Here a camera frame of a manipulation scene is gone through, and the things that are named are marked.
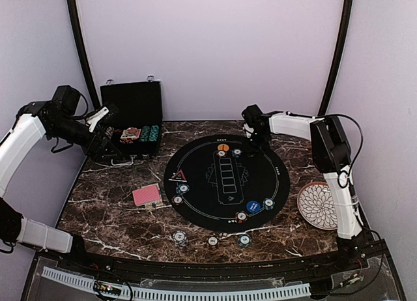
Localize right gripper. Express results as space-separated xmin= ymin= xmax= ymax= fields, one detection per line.
xmin=242 ymin=131 xmax=270 ymax=155

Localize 50 chips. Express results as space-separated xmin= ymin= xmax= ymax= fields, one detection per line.
xmin=232 ymin=149 xmax=242 ymax=158
xmin=263 ymin=198 xmax=275 ymax=210
xmin=176 ymin=183 xmax=190 ymax=194

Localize orange big blind button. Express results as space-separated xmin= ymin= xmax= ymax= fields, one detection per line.
xmin=218 ymin=144 xmax=229 ymax=152

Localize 100 chips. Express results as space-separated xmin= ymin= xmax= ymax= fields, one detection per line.
xmin=172 ymin=195 xmax=184 ymax=205
xmin=235 ymin=211 xmax=248 ymax=223
xmin=218 ymin=150 xmax=227 ymax=158

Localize blue small blind button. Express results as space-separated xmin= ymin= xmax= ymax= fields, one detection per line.
xmin=246 ymin=201 xmax=261 ymax=214

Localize red triangular all-in marker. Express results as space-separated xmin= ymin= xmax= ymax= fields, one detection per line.
xmin=168 ymin=169 xmax=187 ymax=182

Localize green-blue 50 chip stack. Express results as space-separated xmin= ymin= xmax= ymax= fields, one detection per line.
xmin=237 ymin=234 xmax=252 ymax=248

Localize orange 100 chip stack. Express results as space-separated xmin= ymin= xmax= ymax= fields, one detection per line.
xmin=207 ymin=236 xmax=219 ymax=246

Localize blue chip stack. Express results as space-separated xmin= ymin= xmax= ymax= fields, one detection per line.
xmin=172 ymin=231 xmax=188 ymax=248

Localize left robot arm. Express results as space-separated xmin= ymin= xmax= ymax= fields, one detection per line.
xmin=1 ymin=85 xmax=121 ymax=272

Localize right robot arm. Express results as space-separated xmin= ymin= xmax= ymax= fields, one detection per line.
xmin=242 ymin=105 xmax=363 ymax=271

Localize card deck in case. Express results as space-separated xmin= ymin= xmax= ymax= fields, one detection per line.
xmin=120 ymin=127 xmax=141 ymax=141

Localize green chip row left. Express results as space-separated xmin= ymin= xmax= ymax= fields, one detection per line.
xmin=139 ymin=126 xmax=151 ymax=142

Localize green chip row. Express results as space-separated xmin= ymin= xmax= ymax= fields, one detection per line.
xmin=148 ymin=125 xmax=160 ymax=142
xmin=139 ymin=126 xmax=151 ymax=142

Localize green chip row right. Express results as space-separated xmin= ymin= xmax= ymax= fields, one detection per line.
xmin=148 ymin=125 xmax=160 ymax=142

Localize black poker chip case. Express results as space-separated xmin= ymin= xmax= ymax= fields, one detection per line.
xmin=100 ymin=79 xmax=163 ymax=159

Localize round black poker mat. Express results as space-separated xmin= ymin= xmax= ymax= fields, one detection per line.
xmin=164 ymin=135 xmax=290 ymax=233

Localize red card deck in box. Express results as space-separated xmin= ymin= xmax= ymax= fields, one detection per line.
xmin=132 ymin=183 xmax=163 ymax=208

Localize floral patterned plate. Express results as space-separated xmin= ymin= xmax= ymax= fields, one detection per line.
xmin=297 ymin=182 xmax=338 ymax=231

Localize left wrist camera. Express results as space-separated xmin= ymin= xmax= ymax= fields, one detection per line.
xmin=85 ymin=103 xmax=119 ymax=133

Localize white cable duct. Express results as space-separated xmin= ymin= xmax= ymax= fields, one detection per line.
xmin=41 ymin=266 xmax=311 ymax=300

